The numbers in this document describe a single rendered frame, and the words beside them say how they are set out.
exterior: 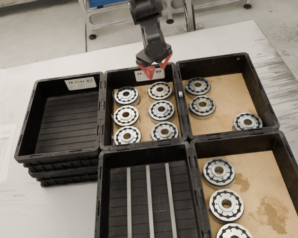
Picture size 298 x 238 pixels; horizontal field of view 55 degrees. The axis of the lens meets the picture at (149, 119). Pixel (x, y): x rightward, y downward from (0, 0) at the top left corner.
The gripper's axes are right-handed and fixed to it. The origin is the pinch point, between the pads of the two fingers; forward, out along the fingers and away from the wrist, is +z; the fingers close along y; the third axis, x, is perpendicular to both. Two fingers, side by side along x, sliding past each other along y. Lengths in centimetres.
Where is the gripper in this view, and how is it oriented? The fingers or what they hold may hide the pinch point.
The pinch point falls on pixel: (156, 72)
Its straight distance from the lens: 97.3
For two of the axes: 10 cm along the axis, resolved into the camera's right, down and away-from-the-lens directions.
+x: -7.3, -4.8, 4.9
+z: 1.1, 6.2, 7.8
